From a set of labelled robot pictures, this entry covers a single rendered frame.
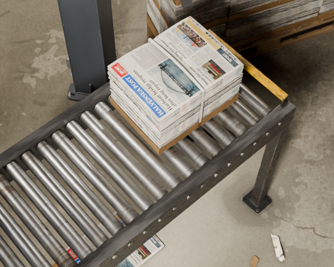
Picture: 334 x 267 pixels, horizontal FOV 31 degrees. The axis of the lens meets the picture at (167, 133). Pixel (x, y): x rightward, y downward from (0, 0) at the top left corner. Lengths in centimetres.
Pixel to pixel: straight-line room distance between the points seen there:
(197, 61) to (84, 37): 92
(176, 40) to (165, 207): 58
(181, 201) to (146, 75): 44
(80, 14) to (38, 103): 70
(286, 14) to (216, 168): 139
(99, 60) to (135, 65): 93
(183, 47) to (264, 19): 118
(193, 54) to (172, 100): 21
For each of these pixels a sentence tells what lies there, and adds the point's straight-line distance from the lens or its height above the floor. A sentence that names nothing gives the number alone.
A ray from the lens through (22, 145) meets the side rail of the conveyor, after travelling 221.
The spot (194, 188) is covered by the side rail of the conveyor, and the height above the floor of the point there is 80.
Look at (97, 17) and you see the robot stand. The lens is 274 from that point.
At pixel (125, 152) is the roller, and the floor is 80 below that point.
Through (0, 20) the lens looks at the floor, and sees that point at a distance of 370.
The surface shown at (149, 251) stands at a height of 1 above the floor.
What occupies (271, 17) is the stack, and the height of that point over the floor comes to 29.
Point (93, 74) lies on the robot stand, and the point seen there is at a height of 20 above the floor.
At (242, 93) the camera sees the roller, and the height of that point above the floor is 79.
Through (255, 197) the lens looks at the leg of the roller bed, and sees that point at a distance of 291.
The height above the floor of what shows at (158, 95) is 103.
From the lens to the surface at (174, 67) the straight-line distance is 206.
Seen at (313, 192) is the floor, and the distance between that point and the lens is 305.
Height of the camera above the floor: 265
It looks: 58 degrees down
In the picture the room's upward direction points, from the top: 1 degrees clockwise
